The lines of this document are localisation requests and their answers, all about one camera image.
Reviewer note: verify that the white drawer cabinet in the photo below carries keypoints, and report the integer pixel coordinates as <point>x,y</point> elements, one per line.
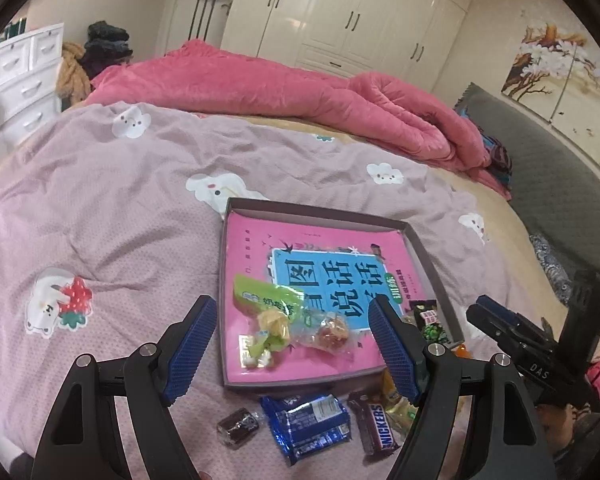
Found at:
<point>25,85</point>

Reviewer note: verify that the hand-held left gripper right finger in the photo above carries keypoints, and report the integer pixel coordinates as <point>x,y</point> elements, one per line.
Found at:
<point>395,350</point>

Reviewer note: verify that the small dark candy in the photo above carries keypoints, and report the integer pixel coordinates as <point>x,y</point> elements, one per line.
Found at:
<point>237,427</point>

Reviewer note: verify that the pink printed bed sheet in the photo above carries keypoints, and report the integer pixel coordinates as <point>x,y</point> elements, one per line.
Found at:
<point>105,210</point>

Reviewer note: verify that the dark clothes pile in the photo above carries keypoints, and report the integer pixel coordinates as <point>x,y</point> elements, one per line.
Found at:
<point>105,42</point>

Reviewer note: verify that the pink book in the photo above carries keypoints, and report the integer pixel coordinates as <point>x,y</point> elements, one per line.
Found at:
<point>250,240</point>

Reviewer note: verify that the green box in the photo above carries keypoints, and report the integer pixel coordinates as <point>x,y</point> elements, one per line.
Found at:
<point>15,27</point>

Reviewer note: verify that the pink quilt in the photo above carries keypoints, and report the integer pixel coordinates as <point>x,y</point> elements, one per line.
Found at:
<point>280,95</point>

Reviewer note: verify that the brown chocolate bar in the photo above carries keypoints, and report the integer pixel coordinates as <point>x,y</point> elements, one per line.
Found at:
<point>377,425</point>

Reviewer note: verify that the grey cardboard box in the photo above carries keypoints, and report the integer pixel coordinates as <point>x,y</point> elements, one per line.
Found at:
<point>290,384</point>

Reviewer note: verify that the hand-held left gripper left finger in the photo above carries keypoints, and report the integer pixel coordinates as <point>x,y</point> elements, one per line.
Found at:
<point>190,350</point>

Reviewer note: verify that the blue snack packet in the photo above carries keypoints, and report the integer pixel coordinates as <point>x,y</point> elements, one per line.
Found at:
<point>305,425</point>

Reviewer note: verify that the orange pastry packet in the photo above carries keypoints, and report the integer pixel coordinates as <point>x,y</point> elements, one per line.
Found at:
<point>461,351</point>

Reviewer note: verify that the clear packet with red candy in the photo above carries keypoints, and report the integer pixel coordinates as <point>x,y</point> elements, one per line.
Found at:
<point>330,335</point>

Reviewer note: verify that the black green pea packet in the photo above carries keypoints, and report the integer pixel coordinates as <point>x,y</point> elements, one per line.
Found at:
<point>430,327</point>

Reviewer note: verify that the striped cloth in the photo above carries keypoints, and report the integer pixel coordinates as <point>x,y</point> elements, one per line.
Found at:
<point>497,155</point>

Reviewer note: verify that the gold snack packet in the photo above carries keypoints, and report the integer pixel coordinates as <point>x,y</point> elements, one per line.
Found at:
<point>397,410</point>

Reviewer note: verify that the dark patterned pillow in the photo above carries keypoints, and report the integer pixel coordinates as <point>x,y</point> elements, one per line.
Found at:
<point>555,270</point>

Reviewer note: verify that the coat stand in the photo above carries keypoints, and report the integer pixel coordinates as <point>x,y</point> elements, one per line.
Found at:
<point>200,15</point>

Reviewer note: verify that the white wardrobe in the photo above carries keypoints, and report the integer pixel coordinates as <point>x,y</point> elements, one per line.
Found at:
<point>355,10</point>

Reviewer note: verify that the grey quilted headboard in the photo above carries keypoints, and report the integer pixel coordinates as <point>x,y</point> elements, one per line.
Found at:
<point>555,170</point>

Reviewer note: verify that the green pastry packet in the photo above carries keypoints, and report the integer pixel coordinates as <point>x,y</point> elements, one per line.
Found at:
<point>260,295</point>

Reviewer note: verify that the tan plush blanket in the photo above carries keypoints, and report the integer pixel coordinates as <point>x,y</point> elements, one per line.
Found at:
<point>72,75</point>

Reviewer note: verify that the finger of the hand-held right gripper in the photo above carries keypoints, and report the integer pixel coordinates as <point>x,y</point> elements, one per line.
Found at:
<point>500,310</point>
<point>495,335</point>

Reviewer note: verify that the tree wall painting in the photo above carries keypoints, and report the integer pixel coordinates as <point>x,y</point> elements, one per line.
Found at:
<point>545,60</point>

